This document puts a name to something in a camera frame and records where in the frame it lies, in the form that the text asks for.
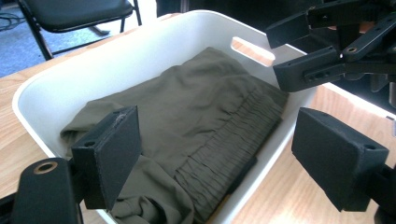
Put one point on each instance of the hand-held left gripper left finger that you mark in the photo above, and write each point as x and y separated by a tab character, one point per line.
112	155

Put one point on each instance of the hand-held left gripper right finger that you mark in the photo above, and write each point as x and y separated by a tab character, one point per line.
333	155

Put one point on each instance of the white plastic storage box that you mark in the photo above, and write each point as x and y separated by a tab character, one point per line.
93	74

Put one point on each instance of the olive green pants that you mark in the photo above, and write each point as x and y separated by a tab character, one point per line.
193	115

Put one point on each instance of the black folding chair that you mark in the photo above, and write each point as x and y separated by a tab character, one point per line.
77	12

